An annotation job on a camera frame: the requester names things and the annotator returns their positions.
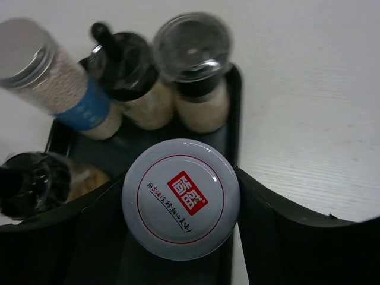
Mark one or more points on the black round cap spice bottle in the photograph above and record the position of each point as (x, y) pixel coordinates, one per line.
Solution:
(37, 182)

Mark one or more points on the red label clear lid jar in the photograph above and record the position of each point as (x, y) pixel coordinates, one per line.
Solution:
(181, 199)

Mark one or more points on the silver lid blue label jar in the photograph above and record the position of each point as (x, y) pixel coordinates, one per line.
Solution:
(37, 69)

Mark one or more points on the black flip cap spice bottle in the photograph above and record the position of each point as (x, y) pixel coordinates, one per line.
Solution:
(191, 52)

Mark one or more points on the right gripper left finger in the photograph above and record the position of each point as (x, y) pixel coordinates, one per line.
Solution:
(59, 246)

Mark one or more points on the black rectangular plastic tray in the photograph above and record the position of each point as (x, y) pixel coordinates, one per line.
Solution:
(116, 155)

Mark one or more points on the black knob cap spice bottle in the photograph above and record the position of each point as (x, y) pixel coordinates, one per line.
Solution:
(122, 65)

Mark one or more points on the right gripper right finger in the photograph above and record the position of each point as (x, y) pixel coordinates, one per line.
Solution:
(286, 243)

